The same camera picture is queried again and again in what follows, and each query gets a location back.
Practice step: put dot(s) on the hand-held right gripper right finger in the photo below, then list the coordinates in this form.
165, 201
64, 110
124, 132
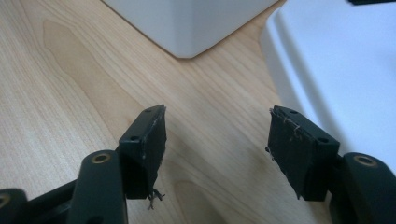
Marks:
303, 158

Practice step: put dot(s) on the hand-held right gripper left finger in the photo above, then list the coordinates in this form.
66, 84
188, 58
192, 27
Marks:
141, 158

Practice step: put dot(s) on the white plastic storage box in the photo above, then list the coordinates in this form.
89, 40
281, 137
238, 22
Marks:
342, 71

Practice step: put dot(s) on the white storage box base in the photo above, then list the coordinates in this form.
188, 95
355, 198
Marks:
193, 25

